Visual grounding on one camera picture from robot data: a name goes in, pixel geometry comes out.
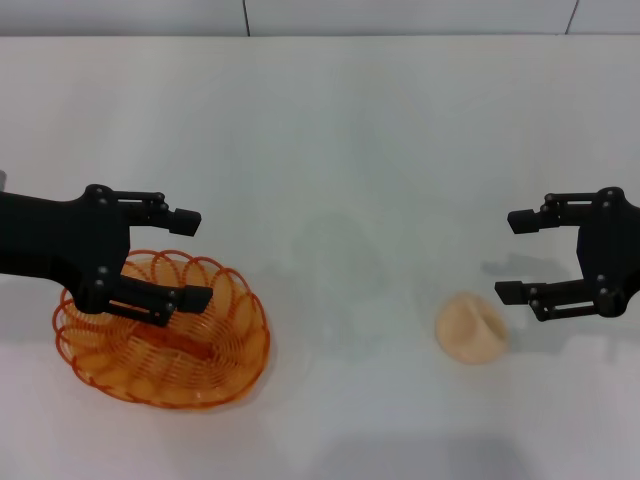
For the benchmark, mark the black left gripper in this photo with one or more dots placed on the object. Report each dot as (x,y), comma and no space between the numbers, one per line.
(55,235)

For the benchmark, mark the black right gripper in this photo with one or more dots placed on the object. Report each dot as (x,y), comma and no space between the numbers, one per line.
(612,250)

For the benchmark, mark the beige bread bun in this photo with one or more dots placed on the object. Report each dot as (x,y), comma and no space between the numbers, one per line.
(470,335)

